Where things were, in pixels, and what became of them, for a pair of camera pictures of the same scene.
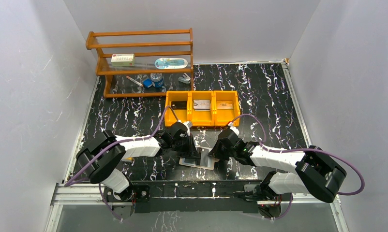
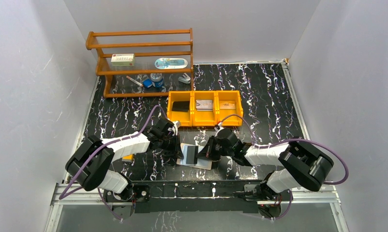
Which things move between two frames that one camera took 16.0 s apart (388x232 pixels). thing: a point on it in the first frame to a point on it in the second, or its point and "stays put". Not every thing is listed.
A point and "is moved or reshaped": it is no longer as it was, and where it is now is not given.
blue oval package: (166, 63) stays put
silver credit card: (201, 105) is moved or reshaped
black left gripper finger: (192, 150) to (178, 151)
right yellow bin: (226, 108) stays put
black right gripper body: (221, 153) stays put
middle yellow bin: (202, 108) stays put
